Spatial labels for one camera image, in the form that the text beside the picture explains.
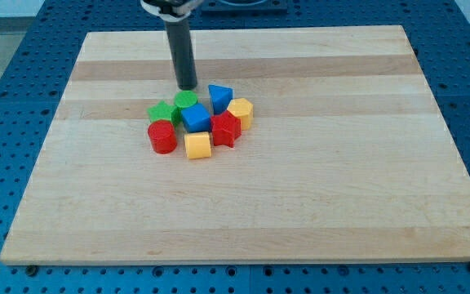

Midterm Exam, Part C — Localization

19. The blue cube block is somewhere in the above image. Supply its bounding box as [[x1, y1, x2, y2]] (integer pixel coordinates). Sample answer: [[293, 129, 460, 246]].
[[181, 103, 211, 133]]

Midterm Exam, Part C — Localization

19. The yellow cube block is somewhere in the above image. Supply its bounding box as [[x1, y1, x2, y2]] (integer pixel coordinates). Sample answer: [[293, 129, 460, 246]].
[[184, 131, 212, 159]]

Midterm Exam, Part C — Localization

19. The blue triangle block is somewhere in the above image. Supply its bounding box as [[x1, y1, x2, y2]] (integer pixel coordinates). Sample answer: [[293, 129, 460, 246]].
[[208, 85, 233, 115]]

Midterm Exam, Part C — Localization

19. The light wooden board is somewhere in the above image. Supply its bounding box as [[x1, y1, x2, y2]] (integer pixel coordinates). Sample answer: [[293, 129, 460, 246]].
[[0, 25, 470, 265]]

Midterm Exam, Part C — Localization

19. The red star block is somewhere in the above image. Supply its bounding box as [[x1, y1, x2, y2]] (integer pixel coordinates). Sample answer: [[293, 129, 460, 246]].
[[211, 110, 242, 148]]

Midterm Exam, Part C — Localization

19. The green cylinder block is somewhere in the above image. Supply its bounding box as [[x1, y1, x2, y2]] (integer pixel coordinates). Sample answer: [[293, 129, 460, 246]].
[[174, 91, 198, 110]]

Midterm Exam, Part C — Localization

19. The red cylinder block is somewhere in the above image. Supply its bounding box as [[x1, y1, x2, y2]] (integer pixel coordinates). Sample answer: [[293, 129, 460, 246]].
[[147, 120, 177, 154]]

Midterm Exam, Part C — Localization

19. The yellow hexagon block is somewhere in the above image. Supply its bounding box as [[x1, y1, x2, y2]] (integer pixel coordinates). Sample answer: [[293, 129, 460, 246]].
[[228, 98, 254, 131]]

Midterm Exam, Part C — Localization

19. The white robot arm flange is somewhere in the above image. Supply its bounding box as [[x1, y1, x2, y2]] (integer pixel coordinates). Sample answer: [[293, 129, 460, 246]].
[[140, 0, 204, 22]]

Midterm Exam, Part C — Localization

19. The green star block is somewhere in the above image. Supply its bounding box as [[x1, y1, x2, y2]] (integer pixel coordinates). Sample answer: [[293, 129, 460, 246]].
[[146, 100, 181, 126]]

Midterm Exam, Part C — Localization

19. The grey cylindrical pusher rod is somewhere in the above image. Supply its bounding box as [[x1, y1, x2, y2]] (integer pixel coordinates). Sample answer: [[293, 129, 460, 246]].
[[165, 19, 197, 91]]

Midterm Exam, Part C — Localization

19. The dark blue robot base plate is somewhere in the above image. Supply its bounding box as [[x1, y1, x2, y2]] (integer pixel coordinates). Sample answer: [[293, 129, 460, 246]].
[[200, 0, 288, 15]]

